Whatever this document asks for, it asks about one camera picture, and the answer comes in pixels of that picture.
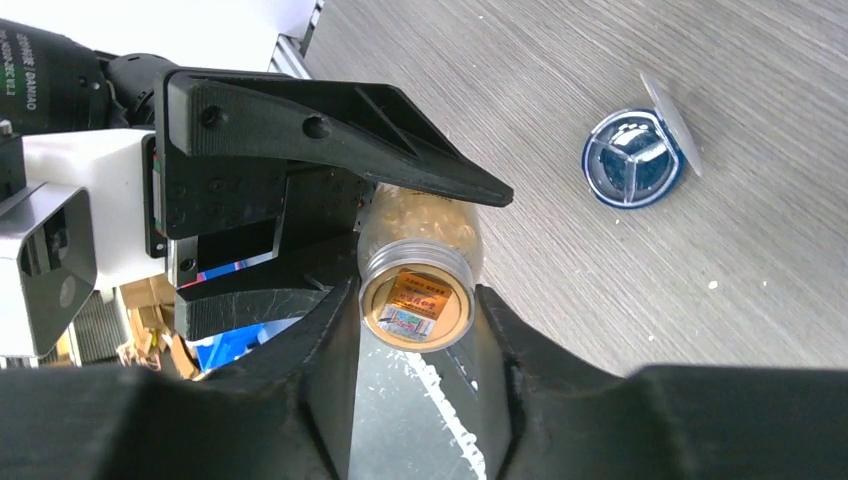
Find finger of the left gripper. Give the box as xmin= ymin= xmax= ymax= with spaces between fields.
xmin=155 ymin=69 xmax=514 ymax=207
xmin=175 ymin=232 xmax=359 ymax=340

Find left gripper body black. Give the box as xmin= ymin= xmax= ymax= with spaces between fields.
xmin=142 ymin=133 xmax=372 ymax=288

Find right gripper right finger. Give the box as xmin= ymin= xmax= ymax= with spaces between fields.
xmin=475 ymin=286 xmax=847 ymax=479

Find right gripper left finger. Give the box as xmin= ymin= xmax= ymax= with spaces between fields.
xmin=1 ymin=278 xmax=360 ymax=479

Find clear pill bottle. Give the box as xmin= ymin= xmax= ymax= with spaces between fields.
xmin=357 ymin=184 xmax=484 ymax=353

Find blue round pill box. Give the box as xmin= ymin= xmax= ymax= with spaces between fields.
xmin=581 ymin=71 xmax=703 ymax=210

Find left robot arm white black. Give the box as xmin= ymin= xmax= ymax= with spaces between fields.
xmin=1 ymin=20 xmax=513 ymax=356

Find aluminium rail frame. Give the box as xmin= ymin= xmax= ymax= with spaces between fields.
xmin=268 ymin=0 xmax=325 ymax=80

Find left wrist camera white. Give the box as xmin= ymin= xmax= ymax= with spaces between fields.
xmin=1 ymin=120 xmax=164 ymax=358

